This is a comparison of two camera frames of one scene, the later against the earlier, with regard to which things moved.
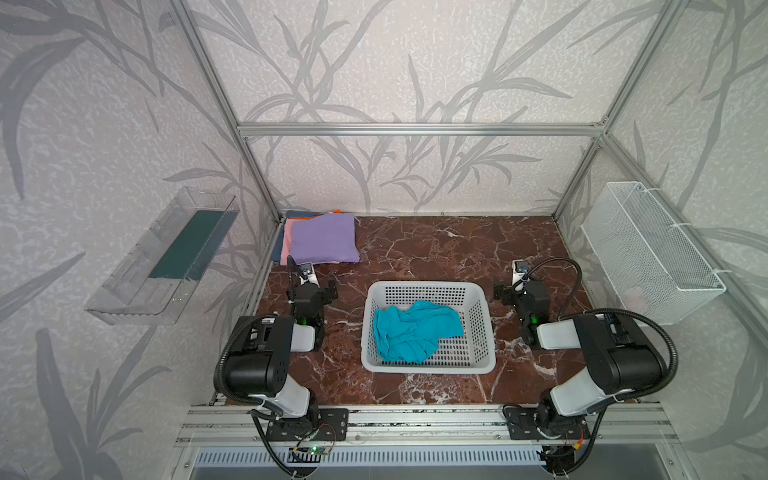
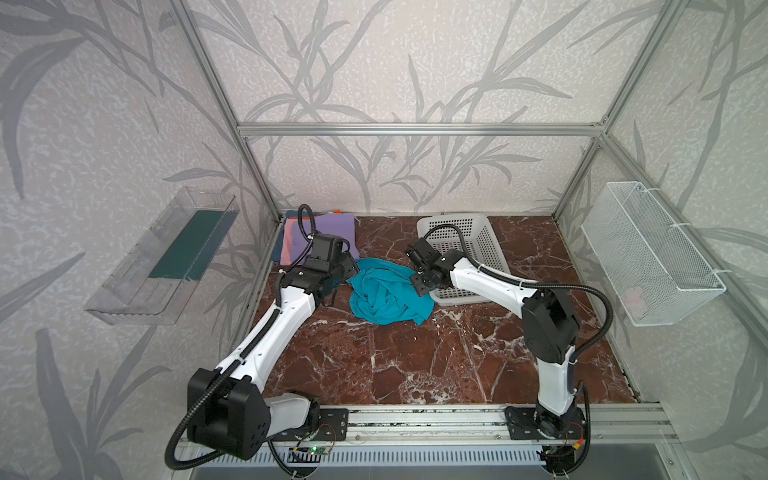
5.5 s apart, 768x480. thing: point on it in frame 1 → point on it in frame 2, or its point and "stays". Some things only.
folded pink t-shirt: (287, 239) stays
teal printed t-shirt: (412, 333) → (383, 293)
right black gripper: (519, 292) → (420, 280)
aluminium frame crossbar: (422, 129) stays
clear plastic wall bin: (155, 285) stays
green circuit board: (318, 449) stays
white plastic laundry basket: (471, 353) → (482, 243)
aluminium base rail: (245, 425) stays
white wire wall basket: (654, 267) stays
